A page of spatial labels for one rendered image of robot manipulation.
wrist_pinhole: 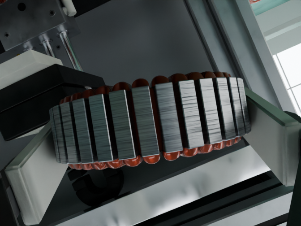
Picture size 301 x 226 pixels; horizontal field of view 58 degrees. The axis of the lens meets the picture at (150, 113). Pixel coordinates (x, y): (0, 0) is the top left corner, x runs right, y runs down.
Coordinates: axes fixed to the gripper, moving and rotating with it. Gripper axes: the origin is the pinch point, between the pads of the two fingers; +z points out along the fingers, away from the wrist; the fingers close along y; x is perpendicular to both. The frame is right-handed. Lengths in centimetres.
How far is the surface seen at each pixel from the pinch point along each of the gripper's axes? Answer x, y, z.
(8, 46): 6.3, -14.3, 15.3
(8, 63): 5.1, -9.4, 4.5
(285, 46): -96, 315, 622
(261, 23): -37, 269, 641
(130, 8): 8.8, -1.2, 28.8
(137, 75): -1.0, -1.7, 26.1
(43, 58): 5.0, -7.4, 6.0
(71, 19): 8.0, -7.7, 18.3
